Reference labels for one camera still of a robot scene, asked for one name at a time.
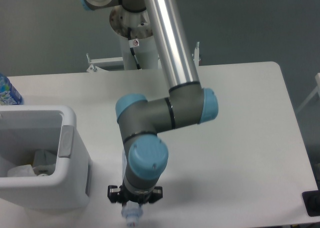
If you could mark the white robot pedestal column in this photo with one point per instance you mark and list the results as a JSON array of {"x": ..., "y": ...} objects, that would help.
[{"x": 136, "y": 38}]

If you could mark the white plastic trash can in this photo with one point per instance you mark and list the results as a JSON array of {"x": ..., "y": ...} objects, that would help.
[{"x": 24, "y": 129}]

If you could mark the crushed clear plastic bottle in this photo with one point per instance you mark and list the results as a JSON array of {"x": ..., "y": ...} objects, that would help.
[{"x": 131, "y": 211}]

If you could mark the clear plastic wrapper bag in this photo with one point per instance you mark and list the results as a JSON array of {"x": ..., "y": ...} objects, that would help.
[{"x": 44, "y": 164}]

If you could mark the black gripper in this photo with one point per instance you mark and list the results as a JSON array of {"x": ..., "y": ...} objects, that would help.
[{"x": 126, "y": 192}]

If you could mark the black clamp at table corner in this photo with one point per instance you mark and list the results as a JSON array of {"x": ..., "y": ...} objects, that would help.
[{"x": 312, "y": 202}]

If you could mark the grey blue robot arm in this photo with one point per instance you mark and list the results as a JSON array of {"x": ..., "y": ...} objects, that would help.
[{"x": 141, "y": 120}]

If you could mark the blue labelled water bottle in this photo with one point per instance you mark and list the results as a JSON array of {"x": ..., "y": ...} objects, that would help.
[{"x": 8, "y": 93}]

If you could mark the white furniture leg at right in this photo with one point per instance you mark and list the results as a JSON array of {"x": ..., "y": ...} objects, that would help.
[{"x": 314, "y": 93}]

